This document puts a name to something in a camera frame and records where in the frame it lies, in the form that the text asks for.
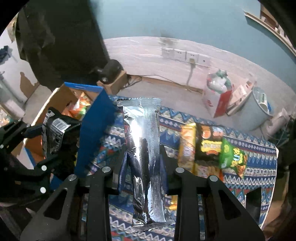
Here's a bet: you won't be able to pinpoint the black white snack packet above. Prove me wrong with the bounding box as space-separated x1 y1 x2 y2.
42 109 70 158

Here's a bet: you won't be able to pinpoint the green bean snack bag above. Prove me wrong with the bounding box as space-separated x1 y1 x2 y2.
219 138 248 178

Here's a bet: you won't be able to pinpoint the yellow long cracker packet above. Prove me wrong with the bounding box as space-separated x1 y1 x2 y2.
178 123 197 173

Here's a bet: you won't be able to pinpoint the black chips snack bag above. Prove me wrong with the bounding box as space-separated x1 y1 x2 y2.
195 123 224 162

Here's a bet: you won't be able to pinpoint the silver foil snack packet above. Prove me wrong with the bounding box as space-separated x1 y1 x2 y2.
117 98 174 232

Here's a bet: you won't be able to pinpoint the patterned blue table cloth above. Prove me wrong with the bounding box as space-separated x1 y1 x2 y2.
89 106 278 240

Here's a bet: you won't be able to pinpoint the blue cardboard storage box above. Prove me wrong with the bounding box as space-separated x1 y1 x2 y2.
15 86 115 186

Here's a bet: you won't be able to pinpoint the light blue trash bin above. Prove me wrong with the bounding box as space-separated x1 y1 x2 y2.
233 87 273 132

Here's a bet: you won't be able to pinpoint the red white paper bag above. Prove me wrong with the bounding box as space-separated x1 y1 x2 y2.
202 69 233 118

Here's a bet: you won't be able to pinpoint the flat cardboard pieces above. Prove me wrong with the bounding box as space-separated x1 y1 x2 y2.
226 80 257 115

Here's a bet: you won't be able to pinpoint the black round device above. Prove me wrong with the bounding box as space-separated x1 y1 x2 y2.
95 59 123 84

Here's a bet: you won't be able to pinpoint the small brown cardboard box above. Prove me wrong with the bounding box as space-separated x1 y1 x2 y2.
97 70 128 95

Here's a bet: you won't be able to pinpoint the black jacket person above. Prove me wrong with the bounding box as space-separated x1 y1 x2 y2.
16 1 109 90

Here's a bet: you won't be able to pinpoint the white wall socket strip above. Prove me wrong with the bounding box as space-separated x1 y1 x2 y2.
162 47 211 67

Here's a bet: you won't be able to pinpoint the grey power cable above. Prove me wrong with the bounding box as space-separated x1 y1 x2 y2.
186 59 197 86

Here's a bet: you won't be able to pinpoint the wooden wall shelf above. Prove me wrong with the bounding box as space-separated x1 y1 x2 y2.
244 4 295 56

